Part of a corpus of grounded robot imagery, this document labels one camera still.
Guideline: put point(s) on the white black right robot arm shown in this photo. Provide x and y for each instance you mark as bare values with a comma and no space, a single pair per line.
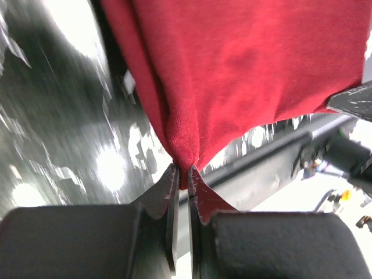
336,148

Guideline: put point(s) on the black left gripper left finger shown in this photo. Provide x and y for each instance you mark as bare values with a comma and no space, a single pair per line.
136,240

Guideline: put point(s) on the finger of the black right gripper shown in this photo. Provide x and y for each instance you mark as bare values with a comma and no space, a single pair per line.
356,102

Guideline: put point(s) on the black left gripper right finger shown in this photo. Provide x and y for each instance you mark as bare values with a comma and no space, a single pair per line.
227,243

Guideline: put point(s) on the black marbled table mat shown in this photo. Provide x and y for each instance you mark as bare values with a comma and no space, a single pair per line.
73,130

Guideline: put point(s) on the dark red t shirt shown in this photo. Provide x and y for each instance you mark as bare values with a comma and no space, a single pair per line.
206,72

